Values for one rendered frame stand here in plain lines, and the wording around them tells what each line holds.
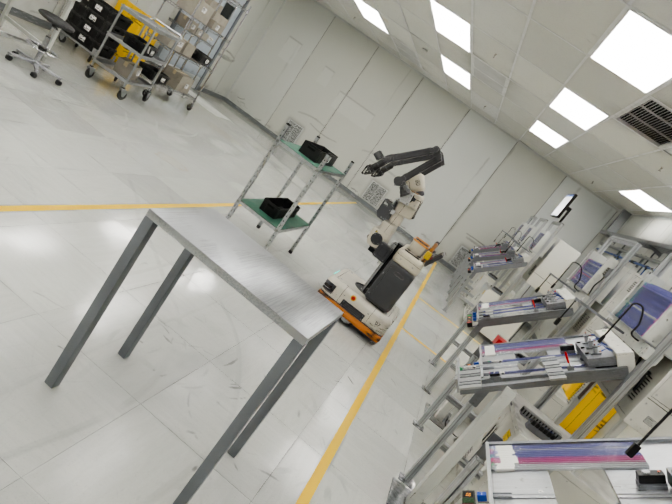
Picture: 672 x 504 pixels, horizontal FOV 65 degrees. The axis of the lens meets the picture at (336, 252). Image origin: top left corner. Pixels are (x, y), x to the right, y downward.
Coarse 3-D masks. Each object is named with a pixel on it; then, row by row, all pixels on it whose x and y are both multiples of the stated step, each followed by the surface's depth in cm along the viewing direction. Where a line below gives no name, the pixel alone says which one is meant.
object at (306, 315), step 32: (160, 224) 178; (192, 224) 190; (224, 224) 212; (128, 256) 182; (192, 256) 225; (224, 256) 183; (256, 256) 203; (160, 288) 227; (256, 288) 176; (288, 288) 195; (96, 320) 190; (288, 320) 170; (320, 320) 187; (64, 352) 193; (128, 352) 235; (288, 352) 169; (288, 384) 215; (256, 416) 220; (224, 448) 178; (192, 480) 182
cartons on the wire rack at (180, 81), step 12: (180, 0) 723; (192, 0) 718; (192, 12) 719; (204, 12) 737; (216, 12) 769; (216, 24) 782; (180, 48) 749; (192, 48) 771; (168, 72) 794; (180, 72) 805; (168, 84) 797; (180, 84) 799; (192, 84) 831
